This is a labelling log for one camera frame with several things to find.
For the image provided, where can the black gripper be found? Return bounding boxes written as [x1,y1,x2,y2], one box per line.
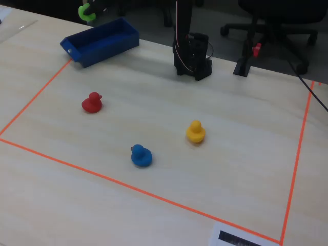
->
[85,0,109,16]

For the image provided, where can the green rubber duck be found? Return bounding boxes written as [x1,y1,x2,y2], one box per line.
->
[78,3,97,22]

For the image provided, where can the blue plastic box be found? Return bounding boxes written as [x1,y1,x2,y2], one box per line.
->
[59,17,140,69]

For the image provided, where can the red rubber duck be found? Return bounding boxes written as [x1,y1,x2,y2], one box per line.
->
[81,92,104,114]

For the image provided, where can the blue rubber duck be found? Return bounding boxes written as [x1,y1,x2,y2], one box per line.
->
[130,143,153,169]

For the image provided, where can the yellow rubber duck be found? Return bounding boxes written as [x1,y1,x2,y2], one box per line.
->
[186,119,207,144]

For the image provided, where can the orange tape strip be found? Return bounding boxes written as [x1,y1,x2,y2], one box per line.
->
[279,80,315,244]
[0,137,283,244]
[0,59,72,136]

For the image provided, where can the black office chair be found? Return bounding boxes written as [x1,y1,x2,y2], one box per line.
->
[220,0,328,75]

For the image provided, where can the white paper with black bar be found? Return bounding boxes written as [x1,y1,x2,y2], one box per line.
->
[208,221,280,246]

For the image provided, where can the red white servo wires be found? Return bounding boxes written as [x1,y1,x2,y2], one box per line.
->
[173,0,215,73]

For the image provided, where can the black clamp with red handle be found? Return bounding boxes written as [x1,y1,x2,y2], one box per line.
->
[233,43,262,77]

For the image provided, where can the long black cable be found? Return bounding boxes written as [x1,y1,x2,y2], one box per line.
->
[286,59,328,113]

